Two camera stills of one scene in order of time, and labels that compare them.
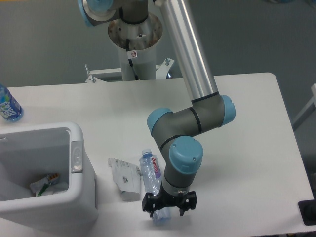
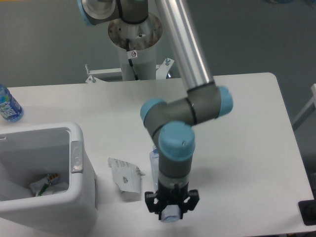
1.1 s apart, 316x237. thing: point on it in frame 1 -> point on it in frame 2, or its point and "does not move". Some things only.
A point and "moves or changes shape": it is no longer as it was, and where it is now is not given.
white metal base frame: x=162 y=70 does not move
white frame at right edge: x=310 y=108 does not move
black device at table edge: x=307 y=208 does not move
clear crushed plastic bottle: x=151 y=167 moves or changes shape
